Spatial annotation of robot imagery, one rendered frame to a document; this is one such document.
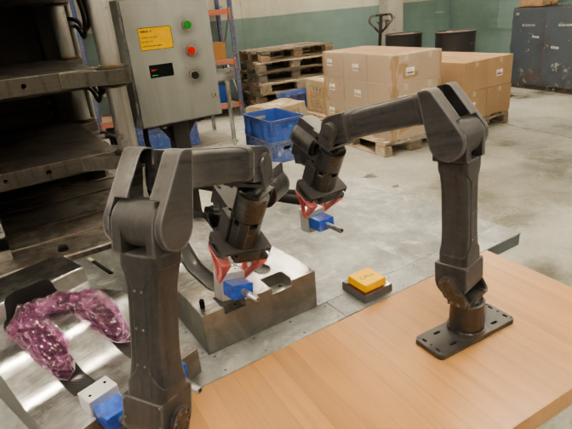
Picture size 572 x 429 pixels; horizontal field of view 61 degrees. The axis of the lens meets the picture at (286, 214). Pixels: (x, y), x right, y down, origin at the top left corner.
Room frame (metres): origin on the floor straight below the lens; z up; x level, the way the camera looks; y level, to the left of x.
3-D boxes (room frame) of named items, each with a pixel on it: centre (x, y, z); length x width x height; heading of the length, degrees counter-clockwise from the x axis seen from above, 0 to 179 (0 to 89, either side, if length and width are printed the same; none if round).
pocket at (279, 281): (0.87, 0.03, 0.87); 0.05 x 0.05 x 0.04; 31
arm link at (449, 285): (0.77, -0.32, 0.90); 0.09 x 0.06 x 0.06; 133
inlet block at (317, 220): (1.04, -0.09, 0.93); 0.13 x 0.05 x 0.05; 31
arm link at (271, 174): (0.82, 0.04, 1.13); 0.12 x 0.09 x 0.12; 153
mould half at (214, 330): (1.04, 0.19, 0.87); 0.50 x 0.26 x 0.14; 31
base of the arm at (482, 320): (0.77, -0.33, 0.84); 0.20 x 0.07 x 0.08; 117
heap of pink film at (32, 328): (0.79, 0.45, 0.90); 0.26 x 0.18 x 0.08; 48
